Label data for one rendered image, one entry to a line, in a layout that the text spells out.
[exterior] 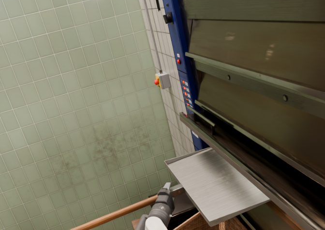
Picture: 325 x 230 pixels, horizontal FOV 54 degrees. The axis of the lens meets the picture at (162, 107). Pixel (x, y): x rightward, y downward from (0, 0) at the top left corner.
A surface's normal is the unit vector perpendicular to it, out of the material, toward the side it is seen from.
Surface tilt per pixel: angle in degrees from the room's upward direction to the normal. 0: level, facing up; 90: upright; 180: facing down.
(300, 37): 70
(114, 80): 90
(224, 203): 0
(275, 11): 90
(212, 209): 0
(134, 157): 90
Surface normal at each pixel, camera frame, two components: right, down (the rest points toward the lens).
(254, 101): -0.95, -0.03
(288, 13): -0.93, 0.30
